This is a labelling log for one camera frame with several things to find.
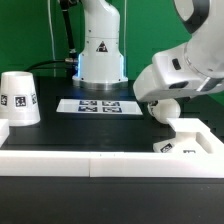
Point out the white left fence wall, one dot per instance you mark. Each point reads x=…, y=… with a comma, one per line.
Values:
x=4, y=130

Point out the white lamp shade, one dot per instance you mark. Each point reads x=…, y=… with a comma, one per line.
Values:
x=18, y=99

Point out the white front fence wall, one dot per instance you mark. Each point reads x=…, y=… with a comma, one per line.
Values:
x=99, y=164

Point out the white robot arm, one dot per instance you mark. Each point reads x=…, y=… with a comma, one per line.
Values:
x=101, y=65

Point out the white marker sheet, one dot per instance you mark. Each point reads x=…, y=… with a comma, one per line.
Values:
x=98, y=107

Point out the white fence wall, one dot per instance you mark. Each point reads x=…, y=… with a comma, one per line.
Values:
x=4, y=130
x=99, y=164

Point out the white lamp bulb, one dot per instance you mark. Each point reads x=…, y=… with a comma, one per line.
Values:
x=161, y=110

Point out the white lamp base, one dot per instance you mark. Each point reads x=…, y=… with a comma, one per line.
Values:
x=192, y=136

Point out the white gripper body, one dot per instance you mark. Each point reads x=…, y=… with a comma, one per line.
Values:
x=171, y=76

